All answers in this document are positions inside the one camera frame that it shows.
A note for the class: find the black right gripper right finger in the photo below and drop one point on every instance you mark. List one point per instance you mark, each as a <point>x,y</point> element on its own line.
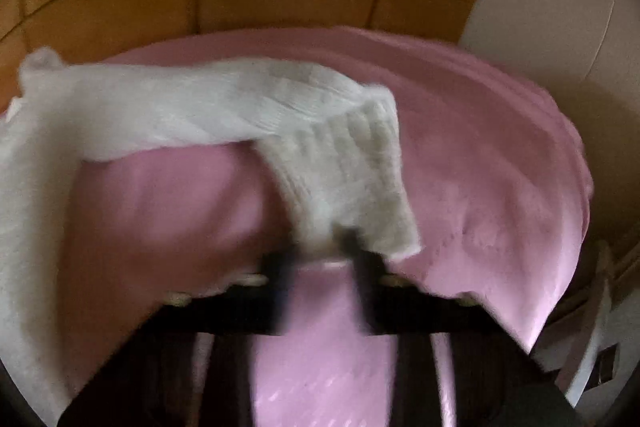
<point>455,364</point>

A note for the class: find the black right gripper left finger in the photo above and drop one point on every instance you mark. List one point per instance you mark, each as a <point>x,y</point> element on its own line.
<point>147,380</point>

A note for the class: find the white knitted sweater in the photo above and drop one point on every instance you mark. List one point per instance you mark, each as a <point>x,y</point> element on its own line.
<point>333,144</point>

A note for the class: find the white chair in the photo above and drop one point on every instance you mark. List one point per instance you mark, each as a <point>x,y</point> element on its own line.
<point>590,345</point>

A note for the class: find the pink bedspread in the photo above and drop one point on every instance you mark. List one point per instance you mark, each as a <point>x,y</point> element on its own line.
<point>496,176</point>

